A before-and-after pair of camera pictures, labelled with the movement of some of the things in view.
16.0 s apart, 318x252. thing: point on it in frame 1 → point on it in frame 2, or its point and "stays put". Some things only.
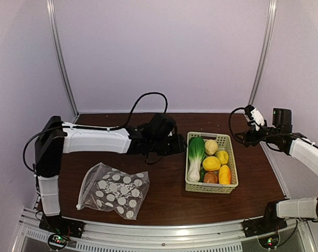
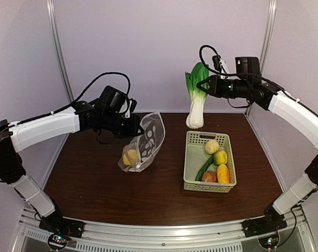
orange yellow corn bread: x=224 y=175 stays put
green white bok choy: x=196 y=154 → x=194 y=118
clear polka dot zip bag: x=108 y=189 → x=140 y=149
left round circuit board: x=57 y=242 stays put
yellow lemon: x=211 y=164 → x=131 y=157
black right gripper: x=245 y=134 → x=214 y=87
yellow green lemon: x=223 y=156 stays put
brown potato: x=210 y=177 stays put
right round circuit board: x=269 y=242 stays put
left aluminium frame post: x=60 y=50 stays put
